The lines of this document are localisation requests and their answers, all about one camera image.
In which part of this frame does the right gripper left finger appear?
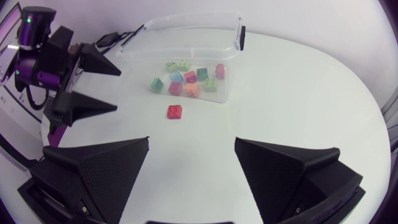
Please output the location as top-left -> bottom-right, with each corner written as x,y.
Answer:
17,136 -> 150,224

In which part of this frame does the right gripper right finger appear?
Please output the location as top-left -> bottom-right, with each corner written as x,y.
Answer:
233,136 -> 366,224

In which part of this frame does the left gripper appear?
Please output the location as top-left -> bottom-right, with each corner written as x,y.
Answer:
43,42 -> 123,128

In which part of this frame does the clear plastic container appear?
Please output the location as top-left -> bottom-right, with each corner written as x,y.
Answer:
116,11 -> 247,104

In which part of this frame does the black power brick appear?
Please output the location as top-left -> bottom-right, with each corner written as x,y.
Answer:
95,31 -> 121,48

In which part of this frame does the dark mat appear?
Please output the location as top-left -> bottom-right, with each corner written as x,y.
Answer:
47,123 -> 68,147

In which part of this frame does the light green toy brick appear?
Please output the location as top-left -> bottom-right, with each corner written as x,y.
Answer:
164,60 -> 178,73
177,59 -> 192,72
203,77 -> 219,93

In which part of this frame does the light blue toy brick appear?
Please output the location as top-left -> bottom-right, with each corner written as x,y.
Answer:
169,70 -> 185,83

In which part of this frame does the pink toy brick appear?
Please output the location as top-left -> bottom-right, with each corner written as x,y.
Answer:
183,70 -> 198,85

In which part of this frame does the orange toy brick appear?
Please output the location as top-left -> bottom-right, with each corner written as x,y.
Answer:
185,82 -> 201,98

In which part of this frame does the teal toy brick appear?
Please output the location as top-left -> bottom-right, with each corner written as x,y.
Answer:
196,67 -> 210,82

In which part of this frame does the magenta toy brick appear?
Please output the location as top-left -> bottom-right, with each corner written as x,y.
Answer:
215,63 -> 226,80

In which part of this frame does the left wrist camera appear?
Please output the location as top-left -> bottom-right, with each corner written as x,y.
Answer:
39,26 -> 75,74

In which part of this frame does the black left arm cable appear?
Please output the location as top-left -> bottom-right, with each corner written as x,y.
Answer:
25,84 -> 51,111

